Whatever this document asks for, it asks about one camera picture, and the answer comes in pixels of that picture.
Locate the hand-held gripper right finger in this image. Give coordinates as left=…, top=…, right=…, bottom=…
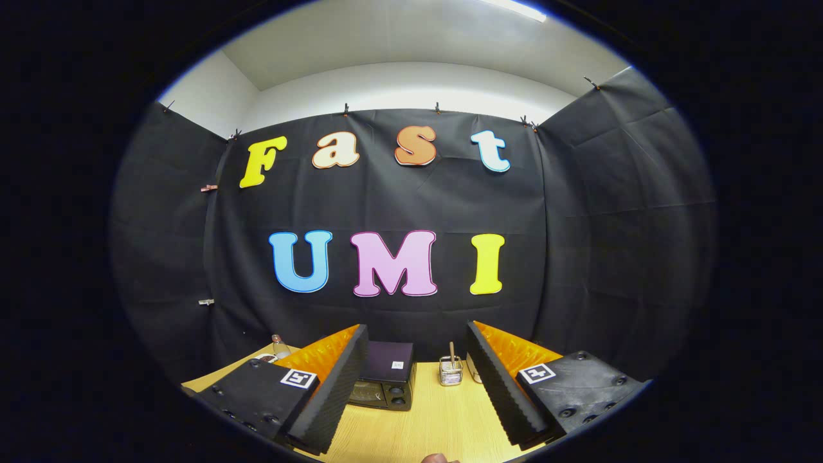
left=466, top=320, right=646, bottom=449

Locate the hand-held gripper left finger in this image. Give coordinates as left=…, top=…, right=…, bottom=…
left=182, top=323, right=369, bottom=456

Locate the black toaster oven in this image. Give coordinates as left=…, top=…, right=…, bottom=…
left=347, top=341, right=417, bottom=412

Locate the row of black cloth clips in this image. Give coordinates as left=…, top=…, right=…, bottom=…
left=162, top=76, right=602, bottom=141

